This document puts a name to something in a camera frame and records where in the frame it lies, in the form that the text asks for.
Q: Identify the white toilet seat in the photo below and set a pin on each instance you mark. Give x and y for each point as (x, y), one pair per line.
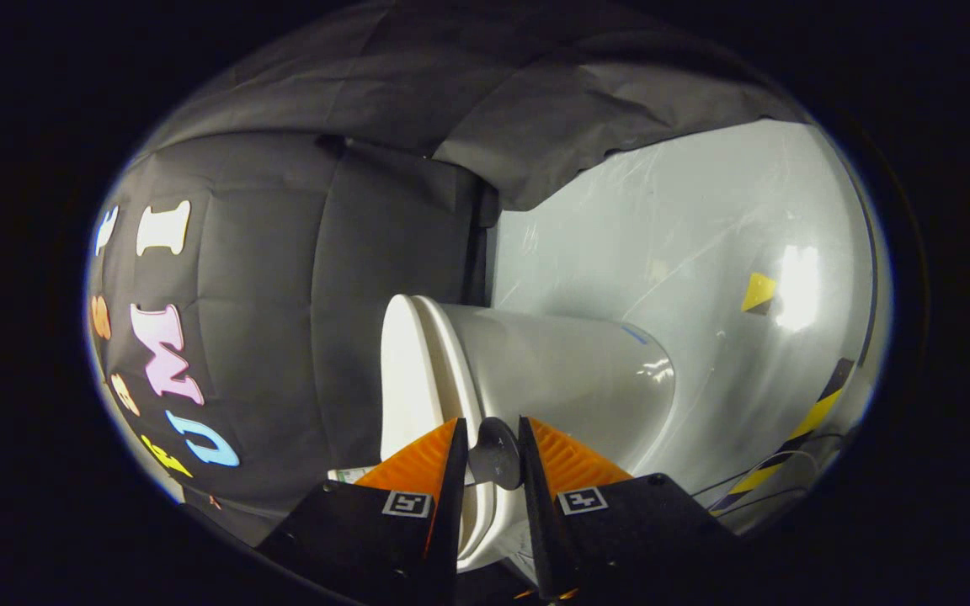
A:
(451, 370)

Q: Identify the yellow floor tape piece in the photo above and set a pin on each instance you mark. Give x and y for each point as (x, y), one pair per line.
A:
(759, 292)

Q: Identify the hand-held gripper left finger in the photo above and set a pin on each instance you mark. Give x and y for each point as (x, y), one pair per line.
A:
(451, 497)

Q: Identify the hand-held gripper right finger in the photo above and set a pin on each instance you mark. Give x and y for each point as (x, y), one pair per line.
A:
(535, 505)

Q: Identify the yellow black striped floor tape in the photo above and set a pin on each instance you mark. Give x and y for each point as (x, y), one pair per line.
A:
(813, 417)

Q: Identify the white paper label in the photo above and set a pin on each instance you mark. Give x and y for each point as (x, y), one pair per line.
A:
(352, 475)

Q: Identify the white toilet bowl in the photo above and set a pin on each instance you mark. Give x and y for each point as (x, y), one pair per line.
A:
(552, 370)

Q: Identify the black backdrop cloth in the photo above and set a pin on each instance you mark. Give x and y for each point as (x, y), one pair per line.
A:
(283, 295)

